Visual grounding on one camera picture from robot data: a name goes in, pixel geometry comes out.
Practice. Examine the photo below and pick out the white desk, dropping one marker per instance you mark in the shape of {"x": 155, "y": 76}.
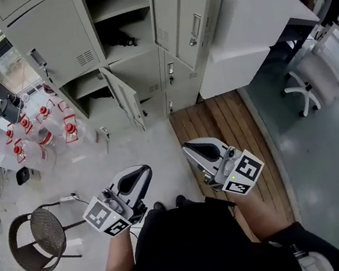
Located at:
{"x": 266, "y": 1}

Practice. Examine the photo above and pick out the small white plug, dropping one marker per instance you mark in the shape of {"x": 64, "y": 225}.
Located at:
{"x": 105, "y": 132}

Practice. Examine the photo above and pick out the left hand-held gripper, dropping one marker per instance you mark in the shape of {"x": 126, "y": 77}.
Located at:
{"x": 106, "y": 217}

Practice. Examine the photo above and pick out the person's right black shoe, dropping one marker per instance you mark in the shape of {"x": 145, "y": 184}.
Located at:
{"x": 180, "y": 200}

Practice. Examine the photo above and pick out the grey metal locker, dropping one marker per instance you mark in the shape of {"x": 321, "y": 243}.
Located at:
{"x": 51, "y": 38}

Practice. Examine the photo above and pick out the white office chair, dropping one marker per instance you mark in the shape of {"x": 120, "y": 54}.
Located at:
{"x": 324, "y": 72}

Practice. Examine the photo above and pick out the person's left forearm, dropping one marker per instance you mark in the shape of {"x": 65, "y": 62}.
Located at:
{"x": 118, "y": 260}

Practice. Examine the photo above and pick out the black bundled bag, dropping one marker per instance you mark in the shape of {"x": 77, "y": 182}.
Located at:
{"x": 121, "y": 38}

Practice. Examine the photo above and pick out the group of clear water jugs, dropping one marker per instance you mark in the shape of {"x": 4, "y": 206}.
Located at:
{"x": 46, "y": 134}

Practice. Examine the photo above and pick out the person's black shoe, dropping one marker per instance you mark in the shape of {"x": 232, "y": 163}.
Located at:
{"x": 180, "y": 200}
{"x": 159, "y": 206}

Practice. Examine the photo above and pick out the white drawer cabinet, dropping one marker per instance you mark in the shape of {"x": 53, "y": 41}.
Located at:
{"x": 232, "y": 68}

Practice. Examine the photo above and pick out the small grey locker door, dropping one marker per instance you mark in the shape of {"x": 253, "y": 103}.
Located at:
{"x": 123, "y": 94}

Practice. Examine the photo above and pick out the wooden plank platform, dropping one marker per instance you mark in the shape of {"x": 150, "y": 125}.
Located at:
{"x": 222, "y": 141}

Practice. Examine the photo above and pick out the person's right forearm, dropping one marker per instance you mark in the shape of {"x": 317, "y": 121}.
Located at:
{"x": 258, "y": 216}

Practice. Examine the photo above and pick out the tall grey locker door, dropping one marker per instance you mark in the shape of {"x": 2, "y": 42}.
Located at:
{"x": 180, "y": 9}

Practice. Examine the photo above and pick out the small black box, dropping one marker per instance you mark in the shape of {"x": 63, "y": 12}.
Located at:
{"x": 22, "y": 176}

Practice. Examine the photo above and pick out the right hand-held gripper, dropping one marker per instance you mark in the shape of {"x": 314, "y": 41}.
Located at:
{"x": 244, "y": 172}

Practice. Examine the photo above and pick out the person's left black shoe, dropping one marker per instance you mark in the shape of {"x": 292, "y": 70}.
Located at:
{"x": 159, "y": 206}

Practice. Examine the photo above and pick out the person's black clothing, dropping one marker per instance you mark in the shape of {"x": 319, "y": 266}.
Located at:
{"x": 190, "y": 251}

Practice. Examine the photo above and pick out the white rounded pack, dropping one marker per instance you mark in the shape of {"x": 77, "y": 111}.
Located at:
{"x": 312, "y": 263}

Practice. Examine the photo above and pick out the dark wicker chair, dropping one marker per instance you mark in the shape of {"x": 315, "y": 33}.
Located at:
{"x": 46, "y": 237}

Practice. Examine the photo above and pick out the white power strip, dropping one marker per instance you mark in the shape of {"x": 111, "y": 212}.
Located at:
{"x": 67, "y": 199}

